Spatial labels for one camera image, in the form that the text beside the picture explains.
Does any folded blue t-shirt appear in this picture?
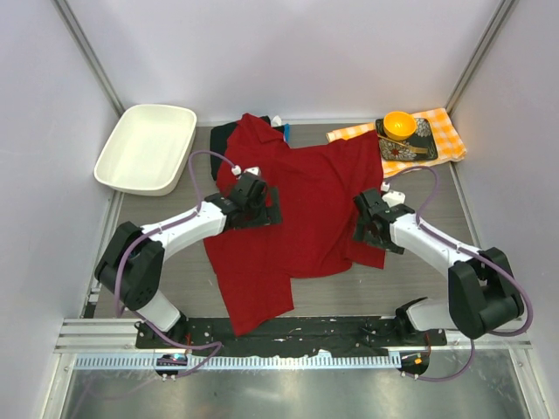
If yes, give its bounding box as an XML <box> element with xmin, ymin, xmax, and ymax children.
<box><xmin>283</xmin><ymin>124</ymin><xmax>290</xmax><ymax>143</ymax></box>

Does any yellow checkered cloth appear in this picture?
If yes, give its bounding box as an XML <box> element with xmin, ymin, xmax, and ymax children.
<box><xmin>326</xmin><ymin>108</ymin><xmax>466</xmax><ymax>177</ymax></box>

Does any white rectangular tray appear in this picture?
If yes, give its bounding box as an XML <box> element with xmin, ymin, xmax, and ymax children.
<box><xmin>93</xmin><ymin>104</ymin><xmax>197</xmax><ymax>196</ymax></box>

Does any red t-shirt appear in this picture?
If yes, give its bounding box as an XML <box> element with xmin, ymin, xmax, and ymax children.
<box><xmin>204</xmin><ymin>113</ymin><xmax>385</xmax><ymax>337</ymax></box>

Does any folded white t-shirt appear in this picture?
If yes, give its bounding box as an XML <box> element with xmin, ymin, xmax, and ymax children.
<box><xmin>271</xmin><ymin>115</ymin><xmax>282</xmax><ymax>127</ymax></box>

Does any black floral plate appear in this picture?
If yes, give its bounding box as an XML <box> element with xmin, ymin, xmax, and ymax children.
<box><xmin>376</xmin><ymin>118</ymin><xmax>438</xmax><ymax>162</ymax></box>

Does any orange bowl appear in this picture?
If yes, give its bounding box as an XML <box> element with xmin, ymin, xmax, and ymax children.
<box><xmin>383</xmin><ymin>111</ymin><xmax>417</xmax><ymax>141</ymax></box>

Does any folded black t-shirt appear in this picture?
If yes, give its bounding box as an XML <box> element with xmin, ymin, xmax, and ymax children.
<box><xmin>210</xmin><ymin>113</ymin><xmax>285</xmax><ymax>188</ymax></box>

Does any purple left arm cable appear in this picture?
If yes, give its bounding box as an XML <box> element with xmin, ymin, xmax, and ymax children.
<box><xmin>113</xmin><ymin>149</ymin><xmax>244</xmax><ymax>379</ymax></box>

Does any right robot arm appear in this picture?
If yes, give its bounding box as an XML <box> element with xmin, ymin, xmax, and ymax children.
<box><xmin>354</xmin><ymin>189</ymin><xmax>526</xmax><ymax>345</ymax></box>

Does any perforated cable rail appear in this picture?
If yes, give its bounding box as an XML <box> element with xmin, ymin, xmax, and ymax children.
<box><xmin>74</xmin><ymin>350</ymin><xmax>401</xmax><ymax>371</ymax></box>

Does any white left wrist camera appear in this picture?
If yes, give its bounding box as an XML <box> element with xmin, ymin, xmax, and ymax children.
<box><xmin>231</xmin><ymin>165</ymin><xmax>261</xmax><ymax>178</ymax></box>

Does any wooden chopstick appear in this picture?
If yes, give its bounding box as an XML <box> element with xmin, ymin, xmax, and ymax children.
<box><xmin>377</xmin><ymin>134</ymin><xmax>429</xmax><ymax>154</ymax></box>

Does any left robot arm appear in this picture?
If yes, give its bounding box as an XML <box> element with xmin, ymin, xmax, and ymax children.
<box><xmin>94</xmin><ymin>172</ymin><xmax>282</xmax><ymax>348</ymax></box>

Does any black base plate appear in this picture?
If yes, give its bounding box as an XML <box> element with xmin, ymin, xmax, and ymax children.
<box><xmin>134</xmin><ymin>314</ymin><xmax>449</xmax><ymax>359</ymax></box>

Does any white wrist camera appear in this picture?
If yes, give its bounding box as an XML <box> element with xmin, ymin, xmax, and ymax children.
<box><xmin>231</xmin><ymin>165</ymin><xmax>261</xmax><ymax>178</ymax></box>
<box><xmin>380</xmin><ymin>182</ymin><xmax>405</xmax><ymax>208</ymax></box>

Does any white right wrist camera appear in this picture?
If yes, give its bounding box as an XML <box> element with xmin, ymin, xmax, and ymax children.
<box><xmin>380</xmin><ymin>182</ymin><xmax>405</xmax><ymax>208</ymax></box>

